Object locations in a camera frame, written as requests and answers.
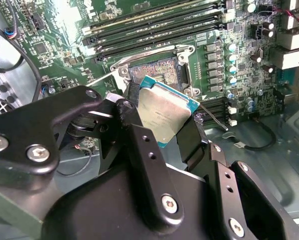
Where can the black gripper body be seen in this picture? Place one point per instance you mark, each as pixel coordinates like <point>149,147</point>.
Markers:
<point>102,212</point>

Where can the silver-topped green CPU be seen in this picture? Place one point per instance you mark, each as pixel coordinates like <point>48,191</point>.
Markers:
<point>164,110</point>

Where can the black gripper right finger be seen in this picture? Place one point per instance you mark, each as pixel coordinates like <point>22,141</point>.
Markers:
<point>222,190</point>

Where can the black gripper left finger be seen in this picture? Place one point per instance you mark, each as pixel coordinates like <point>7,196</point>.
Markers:
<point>149,175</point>

